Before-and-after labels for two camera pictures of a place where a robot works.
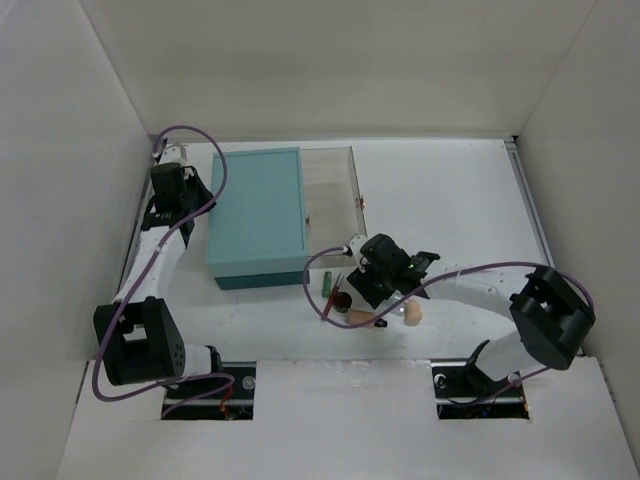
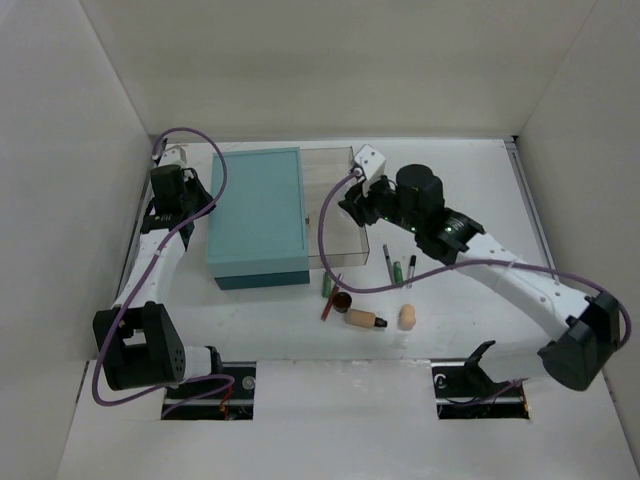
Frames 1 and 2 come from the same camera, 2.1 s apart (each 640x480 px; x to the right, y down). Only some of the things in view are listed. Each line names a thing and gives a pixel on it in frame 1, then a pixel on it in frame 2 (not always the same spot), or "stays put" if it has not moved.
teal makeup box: x=257 y=225 stays put
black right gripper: x=361 y=279 -> x=358 y=203
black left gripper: x=195 y=198 stays put
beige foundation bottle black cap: x=358 y=316 stays put
